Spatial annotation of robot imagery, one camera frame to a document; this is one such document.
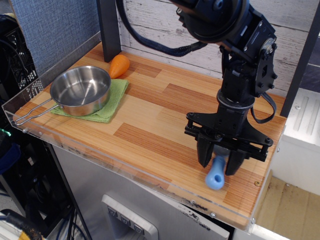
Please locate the clear acrylic table guard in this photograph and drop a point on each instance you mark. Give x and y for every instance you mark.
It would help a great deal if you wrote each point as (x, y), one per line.
(145, 140)

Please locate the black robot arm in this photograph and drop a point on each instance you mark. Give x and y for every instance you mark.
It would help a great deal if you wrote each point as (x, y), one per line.
(247, 43)

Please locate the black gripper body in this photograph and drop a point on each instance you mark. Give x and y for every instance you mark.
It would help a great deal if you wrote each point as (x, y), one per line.
(229, 128)

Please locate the orange toy carrot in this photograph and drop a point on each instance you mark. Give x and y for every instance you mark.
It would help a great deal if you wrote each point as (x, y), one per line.
(119, 65)

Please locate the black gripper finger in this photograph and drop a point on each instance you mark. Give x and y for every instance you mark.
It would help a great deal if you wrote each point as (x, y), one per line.
(204, 149)
(235, 160)

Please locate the dark left support post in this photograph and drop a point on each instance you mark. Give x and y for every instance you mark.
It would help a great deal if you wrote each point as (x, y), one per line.
(109, 28)

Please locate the green cloth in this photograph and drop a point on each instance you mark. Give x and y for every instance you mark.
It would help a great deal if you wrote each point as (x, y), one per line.
(104, 115)

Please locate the stainless steel pot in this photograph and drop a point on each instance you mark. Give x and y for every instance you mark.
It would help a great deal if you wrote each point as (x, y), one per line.
(79, 91)

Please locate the white ribbed box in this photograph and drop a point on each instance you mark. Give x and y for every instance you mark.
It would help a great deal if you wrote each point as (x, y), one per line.
(297, 157)

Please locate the blue handled grey spoon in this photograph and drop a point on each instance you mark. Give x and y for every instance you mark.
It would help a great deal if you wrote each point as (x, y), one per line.
(215, 178)

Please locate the dark right support post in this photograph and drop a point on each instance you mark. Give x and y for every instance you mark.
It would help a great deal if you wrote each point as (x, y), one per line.
(302, 64)

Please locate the dark support post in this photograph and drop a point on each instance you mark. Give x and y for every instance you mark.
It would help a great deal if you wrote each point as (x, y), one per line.
(109, 28)
(302, 64)

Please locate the stainless steel cabinet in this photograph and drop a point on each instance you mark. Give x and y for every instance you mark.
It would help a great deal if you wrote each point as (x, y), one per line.
(103, 195)

